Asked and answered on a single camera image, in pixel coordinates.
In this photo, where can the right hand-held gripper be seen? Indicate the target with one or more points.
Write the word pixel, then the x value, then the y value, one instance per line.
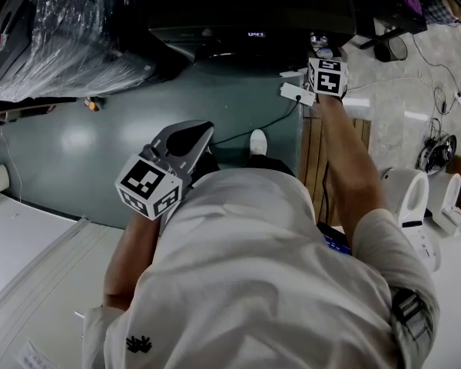
pixel 327 77

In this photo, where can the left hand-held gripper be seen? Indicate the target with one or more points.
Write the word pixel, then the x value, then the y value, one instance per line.
pixel 148 185

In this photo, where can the dark washing machine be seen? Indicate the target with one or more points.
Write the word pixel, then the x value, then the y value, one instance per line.
pixel 230 10

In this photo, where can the person's left forearm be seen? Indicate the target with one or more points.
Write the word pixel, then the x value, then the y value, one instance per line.
pixel 128 256

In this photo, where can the person's right forearm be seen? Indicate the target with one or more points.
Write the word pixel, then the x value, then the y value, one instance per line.
pixel 345 156

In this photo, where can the person's white shoe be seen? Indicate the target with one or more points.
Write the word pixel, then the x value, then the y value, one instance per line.
pixel 258 141

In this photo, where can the black mesh waste bin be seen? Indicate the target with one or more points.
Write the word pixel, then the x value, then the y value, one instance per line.
pixel 392 49

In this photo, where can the person's dark trousers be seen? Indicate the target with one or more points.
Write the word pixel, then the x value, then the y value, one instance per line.
pixel 270 164

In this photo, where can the wooden pallet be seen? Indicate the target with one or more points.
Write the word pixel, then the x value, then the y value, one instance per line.
pixel 313 160

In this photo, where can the black desk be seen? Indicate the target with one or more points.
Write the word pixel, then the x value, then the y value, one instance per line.
pixel 388 6

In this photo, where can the small orange object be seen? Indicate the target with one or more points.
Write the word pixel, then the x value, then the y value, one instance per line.
pixel 93 106

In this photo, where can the small white floor power strip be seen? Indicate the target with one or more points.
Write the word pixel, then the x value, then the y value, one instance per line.
pixel 459 97

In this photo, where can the person's white t-shirt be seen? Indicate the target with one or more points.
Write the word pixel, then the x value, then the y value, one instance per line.
pixel 261 275

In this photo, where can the plastic-wrapped dark appliance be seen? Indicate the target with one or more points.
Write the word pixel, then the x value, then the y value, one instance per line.
pixel 69 37

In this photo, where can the large white toilet seat unit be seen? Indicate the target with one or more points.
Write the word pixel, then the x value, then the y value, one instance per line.
pixel 416 213

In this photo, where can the black box with blue label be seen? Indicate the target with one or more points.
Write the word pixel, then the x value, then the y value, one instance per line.
pixel 335 240

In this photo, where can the small white toilet seat unit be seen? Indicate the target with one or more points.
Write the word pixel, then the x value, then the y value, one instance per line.
pixel 451 202

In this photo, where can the white panel with rails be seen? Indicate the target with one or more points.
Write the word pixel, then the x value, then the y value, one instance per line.
pixel 30 267

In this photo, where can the white paper label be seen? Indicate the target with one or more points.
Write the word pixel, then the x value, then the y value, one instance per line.
pixel 36 356

